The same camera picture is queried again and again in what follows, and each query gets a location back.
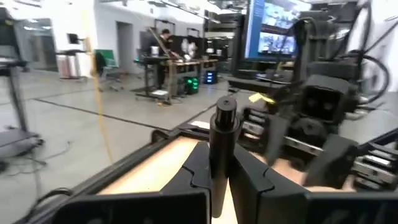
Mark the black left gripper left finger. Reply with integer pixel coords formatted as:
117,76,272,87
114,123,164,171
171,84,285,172
160,141,213,224

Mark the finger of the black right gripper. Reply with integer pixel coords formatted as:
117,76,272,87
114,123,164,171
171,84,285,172
303,133,359,190
265,114,290,166

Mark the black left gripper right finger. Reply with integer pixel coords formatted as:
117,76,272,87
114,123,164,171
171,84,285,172
228,144,309,224

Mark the yellow paper scrap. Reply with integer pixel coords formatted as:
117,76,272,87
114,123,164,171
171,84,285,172
248,92,277,105

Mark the computer with green lights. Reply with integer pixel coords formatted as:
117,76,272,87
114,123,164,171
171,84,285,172
183,76,200,95

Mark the computer with blue lights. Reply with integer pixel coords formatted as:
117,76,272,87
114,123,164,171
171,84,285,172
204,70,218,85

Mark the large lit display screen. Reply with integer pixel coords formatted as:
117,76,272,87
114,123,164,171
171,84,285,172
243,0,312,62

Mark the black standing desk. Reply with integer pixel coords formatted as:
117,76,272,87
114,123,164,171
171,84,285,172
133,55,219,105

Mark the person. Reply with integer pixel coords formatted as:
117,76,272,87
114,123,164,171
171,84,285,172
157,28,175,91

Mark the green chair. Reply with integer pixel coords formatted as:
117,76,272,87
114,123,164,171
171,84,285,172
94,49,126,91

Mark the small desk monitor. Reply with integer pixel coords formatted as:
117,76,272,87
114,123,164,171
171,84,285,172
67,32,82,45

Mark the black equipment stand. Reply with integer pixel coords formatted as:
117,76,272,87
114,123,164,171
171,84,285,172
0,6,45,162

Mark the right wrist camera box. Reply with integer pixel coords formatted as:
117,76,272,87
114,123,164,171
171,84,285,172
298,74,358,124

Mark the yellow hanging cord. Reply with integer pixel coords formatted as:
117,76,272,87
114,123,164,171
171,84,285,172
81,9,114,165

